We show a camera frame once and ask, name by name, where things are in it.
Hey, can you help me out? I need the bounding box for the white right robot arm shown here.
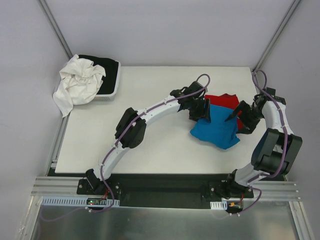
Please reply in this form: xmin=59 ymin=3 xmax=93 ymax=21
xmin=216 ymin=87 xmax=303 ymax=199

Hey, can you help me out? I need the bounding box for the white slotted cable duct left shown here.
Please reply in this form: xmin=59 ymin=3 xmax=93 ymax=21
xmin=41 ymin=196 xmax=120 ymax=208

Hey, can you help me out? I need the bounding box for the aluminium frame post right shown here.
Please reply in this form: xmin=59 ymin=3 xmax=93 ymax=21
xmin=251 ymin=0 xmax=303 ymax=72

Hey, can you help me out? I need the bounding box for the black robot base mount plate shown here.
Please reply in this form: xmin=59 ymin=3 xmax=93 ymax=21
xmin=76 ymin=172 xmax=254 ymax=209

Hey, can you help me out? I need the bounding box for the white t-shirt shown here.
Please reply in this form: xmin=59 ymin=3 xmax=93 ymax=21
xmin=53 ymin=54 xmax=106 ymax=117

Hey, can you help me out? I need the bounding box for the black t-shirt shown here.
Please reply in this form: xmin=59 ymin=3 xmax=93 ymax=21
xmin=79 ymin=54 xmax=120 ymax=95

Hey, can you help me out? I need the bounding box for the red t-shirt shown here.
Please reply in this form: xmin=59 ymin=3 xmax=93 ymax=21
xmin=196 ymin=93 xmax=244 ymax=133

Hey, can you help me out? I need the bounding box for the aluminium frame post left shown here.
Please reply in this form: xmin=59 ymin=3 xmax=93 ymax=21
xmin=37 ymin=0 xmax=73 ymax=59

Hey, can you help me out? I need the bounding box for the white slotted cable duct right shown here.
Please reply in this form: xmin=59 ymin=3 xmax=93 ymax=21
xmin=210 ymin=200 xmax=228 ymax=211

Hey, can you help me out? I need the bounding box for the blue t-shirt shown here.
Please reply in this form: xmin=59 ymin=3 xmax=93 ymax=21
xmin=190 ymin=104 xmax=240 ymax=150

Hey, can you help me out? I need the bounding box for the aluminium frame post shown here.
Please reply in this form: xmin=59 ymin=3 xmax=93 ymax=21
xmin=37 ymin=0 xmax=73 ymax=59
xmin=251 ymin=0 xmax=303 ymax=72

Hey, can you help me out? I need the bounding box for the white slotted cable duct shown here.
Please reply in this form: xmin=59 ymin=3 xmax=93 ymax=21
xmin=41 ymin=196 xmax=120 ymax=208
xmin=210 ymin=200 xmax=228 ymax=211

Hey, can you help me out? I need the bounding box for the white laundry basket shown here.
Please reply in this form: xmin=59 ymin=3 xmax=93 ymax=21
xmin=53 ymin=58 xmax=123 ymax=103

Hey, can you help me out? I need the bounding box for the aluminium table edge rail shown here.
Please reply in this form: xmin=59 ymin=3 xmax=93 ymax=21
xmin=31 ymin=176 xmax=303 ymax=202

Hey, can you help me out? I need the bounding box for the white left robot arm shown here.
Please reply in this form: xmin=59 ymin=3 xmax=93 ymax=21
xmin=85 ymin=80 xmax=211 ymax=195

